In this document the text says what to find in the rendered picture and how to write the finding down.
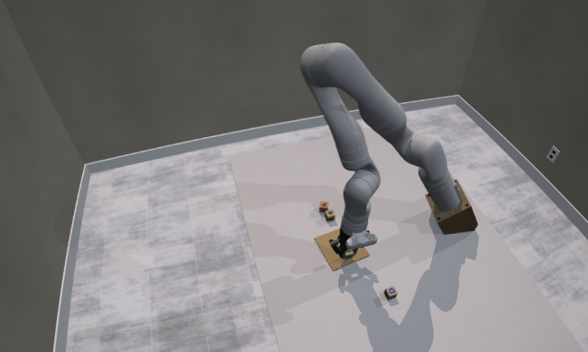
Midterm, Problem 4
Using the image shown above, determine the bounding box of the tan flat square mat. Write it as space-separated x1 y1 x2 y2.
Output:
314 228 370 271

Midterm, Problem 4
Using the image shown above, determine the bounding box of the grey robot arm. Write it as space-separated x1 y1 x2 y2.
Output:
300 42 463 249

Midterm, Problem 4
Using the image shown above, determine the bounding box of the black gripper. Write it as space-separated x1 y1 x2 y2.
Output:
329 228 358 259

